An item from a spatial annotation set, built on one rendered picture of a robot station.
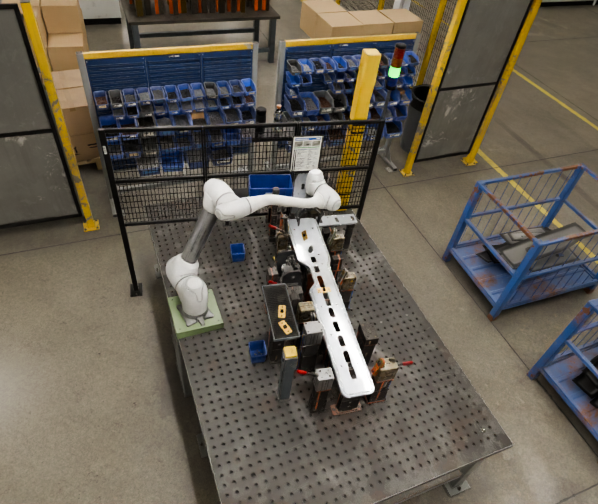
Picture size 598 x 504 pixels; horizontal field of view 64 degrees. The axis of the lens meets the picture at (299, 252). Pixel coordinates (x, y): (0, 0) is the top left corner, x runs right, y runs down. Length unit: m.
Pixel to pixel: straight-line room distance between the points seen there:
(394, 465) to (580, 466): 1.73
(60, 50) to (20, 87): 2.40
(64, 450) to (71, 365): 0.63
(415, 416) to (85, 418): 2.18
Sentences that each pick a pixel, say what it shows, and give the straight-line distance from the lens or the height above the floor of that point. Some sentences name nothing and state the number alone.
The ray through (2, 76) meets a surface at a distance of 4.12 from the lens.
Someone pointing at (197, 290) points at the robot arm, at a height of 1.01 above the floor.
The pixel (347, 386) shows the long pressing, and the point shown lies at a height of 1.00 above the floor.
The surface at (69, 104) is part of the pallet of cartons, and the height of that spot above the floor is 0.74.
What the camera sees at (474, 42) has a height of 1.52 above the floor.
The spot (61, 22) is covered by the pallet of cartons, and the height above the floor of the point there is 0.86.
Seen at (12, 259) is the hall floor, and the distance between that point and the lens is 4.83.
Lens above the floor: 3.23
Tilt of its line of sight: 45 degrees down
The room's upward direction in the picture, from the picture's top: 8 degrees clockwise
